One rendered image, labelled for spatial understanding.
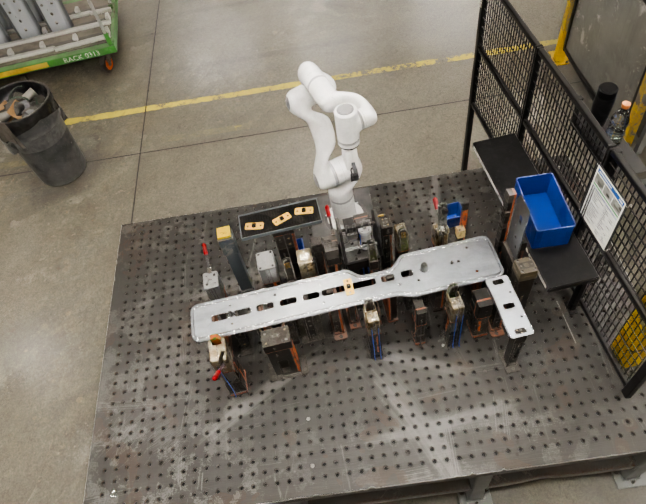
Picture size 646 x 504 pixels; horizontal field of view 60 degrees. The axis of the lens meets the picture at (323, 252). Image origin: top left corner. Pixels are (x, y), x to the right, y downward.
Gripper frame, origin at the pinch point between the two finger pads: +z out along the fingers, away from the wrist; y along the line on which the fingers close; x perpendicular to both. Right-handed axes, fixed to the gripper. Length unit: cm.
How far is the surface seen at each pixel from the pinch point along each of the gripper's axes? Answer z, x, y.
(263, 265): 34, -45, 11
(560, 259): 42, 79, 37
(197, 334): 45, -79, 31
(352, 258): 48.3, -5.6, 8.3
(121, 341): 75, -125, 7
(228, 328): 45, -65, 32
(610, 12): 67, 203, -150
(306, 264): 37.4, -26.7, 13.4
